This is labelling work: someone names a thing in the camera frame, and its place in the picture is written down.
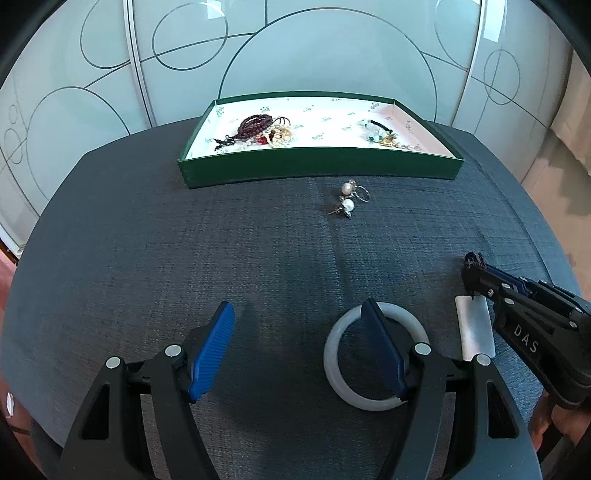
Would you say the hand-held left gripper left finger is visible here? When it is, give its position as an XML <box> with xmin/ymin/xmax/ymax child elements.
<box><xmin>60</xmin><ymin>301</ymin><xmax>236</xmax><ymax>480</ymax></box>

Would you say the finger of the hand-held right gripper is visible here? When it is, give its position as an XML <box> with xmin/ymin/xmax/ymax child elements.
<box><xmin>462</xmin><ymin>265</ymin><xmax>522</xmax><ymax>311</ymax></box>
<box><xmin>487</xmin><ymin>267</ymin><xmax>591</xmax><ymax>317</ymax></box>

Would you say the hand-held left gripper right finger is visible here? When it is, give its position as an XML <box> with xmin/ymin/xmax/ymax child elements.
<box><xmin>360</xmin><ymin>298</ymin><xmax>543</xmax><ymax>480</ymax></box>

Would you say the pale jade bangle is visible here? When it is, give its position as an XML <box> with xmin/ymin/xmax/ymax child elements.
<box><xmin>323</xmin><ymin>302</ymin><xmax>430</xmax><ymax>411</ymax></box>

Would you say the black and jade bead bracelet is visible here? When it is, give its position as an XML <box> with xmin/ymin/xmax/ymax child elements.
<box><xmin>358</xmin><ymin>117</ymin><xmax>400</xmax><ymax>148</ymax></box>

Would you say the green shallow cardboard box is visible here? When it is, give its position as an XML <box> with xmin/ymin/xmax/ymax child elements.
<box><xmin>178</xmin><ymin>91</ymin><xmax>465</xmax><ymax>190</ymax></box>

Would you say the white pearl necklace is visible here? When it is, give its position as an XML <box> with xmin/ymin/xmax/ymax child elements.
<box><xmin>240</xmin><ymin>116</ymin><xmax>297</xmax><ymax>149</ymax></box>

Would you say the dark red bead bracelet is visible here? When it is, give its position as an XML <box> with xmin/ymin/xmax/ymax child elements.
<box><xmin>215</xmin><ymin>113</ymin><xmax>275</xmax><ymax>151</ymax></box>

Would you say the person's right hand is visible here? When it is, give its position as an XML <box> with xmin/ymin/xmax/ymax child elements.
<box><xmin>529</xmin><ymin>394</ymin><xmax>591</xmax><ymax>453</ymax></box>

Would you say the dark grey tablecloth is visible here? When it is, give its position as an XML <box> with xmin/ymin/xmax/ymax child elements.
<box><xmin>0</xmin><ymin>117</ymin><xmax>580</xmax><ymax>480</ymax></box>

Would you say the pearl earring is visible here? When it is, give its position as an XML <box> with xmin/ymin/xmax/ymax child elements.
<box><xmin>325</xmin><ymin>198</ymin><xmax>356</xmax><ymax>220</ymax></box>

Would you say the beige curtain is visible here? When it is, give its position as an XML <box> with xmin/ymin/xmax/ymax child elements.
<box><xmin>547</xmin><ymin>46</ymin><xmax>591</xmax><ymax>176</ymax></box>

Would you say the frosted glass sliding wardrobe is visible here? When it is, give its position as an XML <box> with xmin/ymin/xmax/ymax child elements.
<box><xmin>0</xmin><ymin>0</ymin><xmax>573</xmax><ymax>259</ymax></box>

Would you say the silver pearl ring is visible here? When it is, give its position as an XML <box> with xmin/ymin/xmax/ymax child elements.
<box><xmin>341</xmin><ymin>179</ymin><xmax>371</xmax><ymax>203</ymax></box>

